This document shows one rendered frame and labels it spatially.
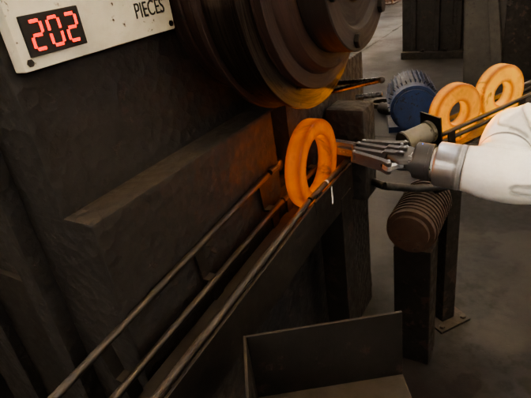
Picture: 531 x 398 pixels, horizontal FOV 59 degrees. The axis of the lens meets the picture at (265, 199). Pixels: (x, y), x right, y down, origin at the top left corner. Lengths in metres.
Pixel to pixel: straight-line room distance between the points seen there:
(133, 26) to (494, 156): 0.65
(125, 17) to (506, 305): 1.49
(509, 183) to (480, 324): 0.84
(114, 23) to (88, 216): 0.26
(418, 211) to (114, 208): 0.79
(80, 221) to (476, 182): 0.68
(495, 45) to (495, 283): 2.06
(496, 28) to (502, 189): 2.67
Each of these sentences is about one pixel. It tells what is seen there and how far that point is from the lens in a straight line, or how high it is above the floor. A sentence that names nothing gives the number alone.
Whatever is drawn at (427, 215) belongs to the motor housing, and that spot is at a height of 0.52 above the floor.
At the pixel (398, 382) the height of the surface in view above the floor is 0.61.
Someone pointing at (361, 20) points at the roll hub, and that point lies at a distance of 0.87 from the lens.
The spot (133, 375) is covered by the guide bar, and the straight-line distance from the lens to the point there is 0.71.
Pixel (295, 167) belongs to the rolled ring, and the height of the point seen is 0.78.
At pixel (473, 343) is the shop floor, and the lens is 1.64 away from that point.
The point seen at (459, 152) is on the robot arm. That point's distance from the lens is 0.96.
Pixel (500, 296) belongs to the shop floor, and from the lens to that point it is 1.83.
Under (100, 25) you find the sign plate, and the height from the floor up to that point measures 1.09.
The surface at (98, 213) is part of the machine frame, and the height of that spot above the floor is 0.87.
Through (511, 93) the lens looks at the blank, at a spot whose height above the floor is 0.71.
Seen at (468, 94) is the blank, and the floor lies 0.75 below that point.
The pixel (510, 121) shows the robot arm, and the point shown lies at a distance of 1.06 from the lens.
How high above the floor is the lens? 1.14
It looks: 27 degrees down
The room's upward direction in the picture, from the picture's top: 9 degrees counter-clockwise
